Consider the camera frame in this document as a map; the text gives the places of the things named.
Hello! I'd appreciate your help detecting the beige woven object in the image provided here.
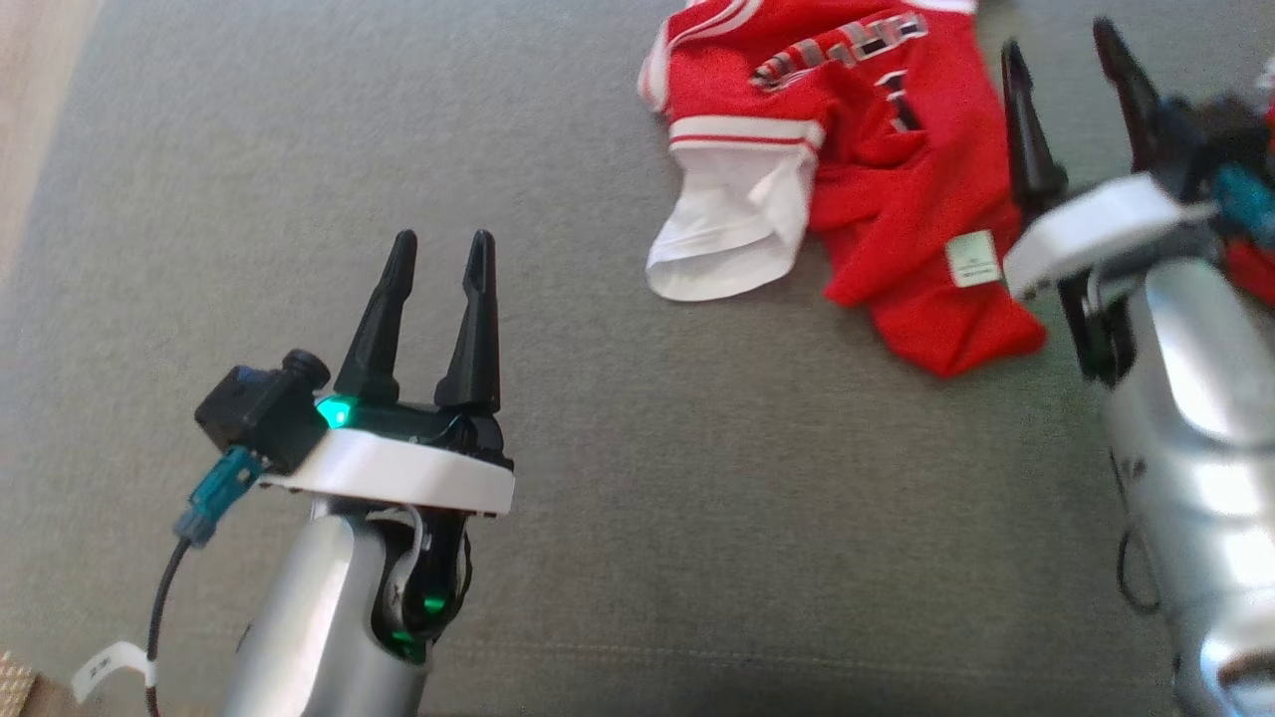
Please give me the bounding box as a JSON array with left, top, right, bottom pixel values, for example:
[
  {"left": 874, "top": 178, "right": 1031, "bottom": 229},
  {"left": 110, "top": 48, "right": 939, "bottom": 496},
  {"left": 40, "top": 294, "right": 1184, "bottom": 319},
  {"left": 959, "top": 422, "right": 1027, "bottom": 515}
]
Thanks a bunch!
[{"left": 0, "top": 651, "right": 41, "bottom": 717}]

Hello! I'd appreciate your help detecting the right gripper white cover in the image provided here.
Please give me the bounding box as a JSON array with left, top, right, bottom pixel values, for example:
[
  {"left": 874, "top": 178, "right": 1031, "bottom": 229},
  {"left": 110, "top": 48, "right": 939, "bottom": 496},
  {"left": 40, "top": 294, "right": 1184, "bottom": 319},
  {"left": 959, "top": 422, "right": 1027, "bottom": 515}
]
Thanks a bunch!
[{"left": 1000, "top": 17, "right": 1218, "bottom": 386}]

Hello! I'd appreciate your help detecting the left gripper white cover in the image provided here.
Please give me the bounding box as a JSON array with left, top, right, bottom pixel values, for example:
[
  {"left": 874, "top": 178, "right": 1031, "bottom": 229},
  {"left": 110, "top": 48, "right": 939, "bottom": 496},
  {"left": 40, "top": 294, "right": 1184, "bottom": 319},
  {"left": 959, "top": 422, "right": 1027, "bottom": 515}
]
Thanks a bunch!
[{"left": 259, "top": 230, "right": 517, "bottom": 666}]

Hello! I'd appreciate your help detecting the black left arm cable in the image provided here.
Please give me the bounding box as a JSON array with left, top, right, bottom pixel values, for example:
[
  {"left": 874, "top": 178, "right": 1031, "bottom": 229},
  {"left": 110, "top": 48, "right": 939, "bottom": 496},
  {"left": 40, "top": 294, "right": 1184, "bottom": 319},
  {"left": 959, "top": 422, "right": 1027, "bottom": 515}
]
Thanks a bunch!
[{"left": 72, "top": 446, "right": 262, "bottom": 717}]

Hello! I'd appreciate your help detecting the grey fabric sofa seat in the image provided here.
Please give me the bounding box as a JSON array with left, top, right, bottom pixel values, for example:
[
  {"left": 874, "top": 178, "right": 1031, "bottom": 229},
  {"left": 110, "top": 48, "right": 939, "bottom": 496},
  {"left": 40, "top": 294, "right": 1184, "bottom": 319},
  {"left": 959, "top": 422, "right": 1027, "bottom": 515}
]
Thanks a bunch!
[{"left": 0, "top": 0, "right": 1275, "bottom": 717}]

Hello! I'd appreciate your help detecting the red basketball jersey white trim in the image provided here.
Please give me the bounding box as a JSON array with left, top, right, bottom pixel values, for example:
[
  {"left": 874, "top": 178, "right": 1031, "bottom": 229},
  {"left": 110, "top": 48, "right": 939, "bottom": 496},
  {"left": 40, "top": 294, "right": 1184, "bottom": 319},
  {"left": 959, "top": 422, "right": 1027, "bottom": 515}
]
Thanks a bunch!
[{"left": 637, "top": 0, "right": 1049, "bottom": 379}]

